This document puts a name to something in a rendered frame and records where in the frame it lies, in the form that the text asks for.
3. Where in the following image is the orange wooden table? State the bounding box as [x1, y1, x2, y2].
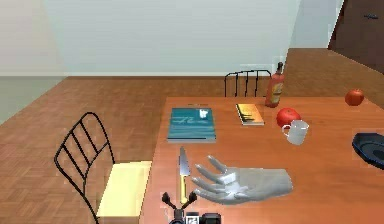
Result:
[139, 96, 384, 224]

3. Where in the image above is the red apple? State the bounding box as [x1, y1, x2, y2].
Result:
[344, 87, 366, 107]

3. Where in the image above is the yellow handled knife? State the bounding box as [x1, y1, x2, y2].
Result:
[178, 146, 192, 205]

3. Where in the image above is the yellow book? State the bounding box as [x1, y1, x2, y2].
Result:
[235, 102, 266, 127]

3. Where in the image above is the red tomato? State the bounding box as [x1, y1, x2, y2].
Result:
[275, 106, 302, 129]

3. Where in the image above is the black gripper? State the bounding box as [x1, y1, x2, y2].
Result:
[161, 191, 199, 224]

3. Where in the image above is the dark brown door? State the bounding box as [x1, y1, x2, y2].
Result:
[327, 0, 384, 75]

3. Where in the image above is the white mug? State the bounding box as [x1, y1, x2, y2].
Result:
[281, 119, 311, 146]

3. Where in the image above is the black chair with yellow seat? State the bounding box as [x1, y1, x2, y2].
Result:
[53, 111, 153, 224]

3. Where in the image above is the teal book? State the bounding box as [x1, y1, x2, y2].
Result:
[166, 106, 217, 145]

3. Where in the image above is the black metal chair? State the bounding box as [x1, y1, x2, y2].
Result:
[223, 68, 273, 99]

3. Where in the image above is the grey hand statue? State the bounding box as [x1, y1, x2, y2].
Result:
[190, 154, 295, 206]

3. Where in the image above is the orange bottle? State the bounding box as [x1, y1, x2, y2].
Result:
[264, 61, 286, 109]

